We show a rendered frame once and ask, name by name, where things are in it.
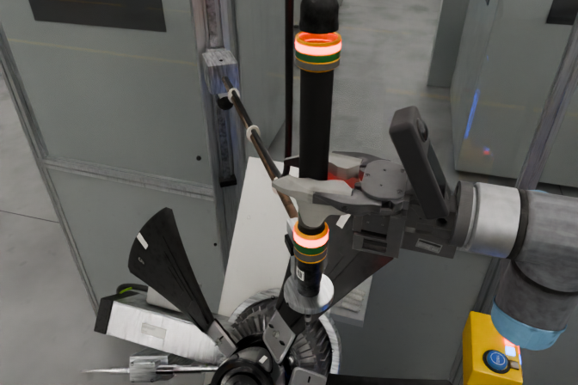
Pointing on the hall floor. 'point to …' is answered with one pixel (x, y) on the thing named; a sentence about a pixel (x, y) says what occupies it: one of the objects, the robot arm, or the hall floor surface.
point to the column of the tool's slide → (227, 204)
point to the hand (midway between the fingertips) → (289, 168)
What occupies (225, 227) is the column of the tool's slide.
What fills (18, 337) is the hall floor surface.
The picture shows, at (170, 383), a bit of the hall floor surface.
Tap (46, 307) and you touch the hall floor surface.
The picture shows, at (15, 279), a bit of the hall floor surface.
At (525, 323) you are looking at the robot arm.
